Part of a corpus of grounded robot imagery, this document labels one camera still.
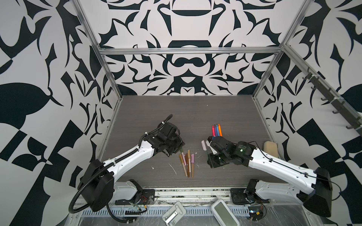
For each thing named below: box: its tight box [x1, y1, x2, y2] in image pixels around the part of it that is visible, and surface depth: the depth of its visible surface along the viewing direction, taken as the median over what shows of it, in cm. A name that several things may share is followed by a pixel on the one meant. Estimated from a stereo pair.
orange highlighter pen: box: [218, 123, 223, 137], surface depth 101 cm
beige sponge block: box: [263, 140, 279, 158], surface depth 91 cm
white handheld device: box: [162, 201, 187, 226], surface depth 70 cm
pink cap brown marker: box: [190, 153, 195, 178], surface depth 87 cm
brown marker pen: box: [185, 153, 190, 178], surface depth 86 cm
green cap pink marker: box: [180, 149, 187, 167], surface depth 89 cm
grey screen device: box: [210, 198, 241, 226], surface depth 67 cm
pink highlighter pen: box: [211, 125, 216, 138], surface depth 101 cm
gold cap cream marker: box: [187, 149, 191, 173], surface depth 89 cm
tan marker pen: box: [179, 153, 188, 177], surface depth 87 cm
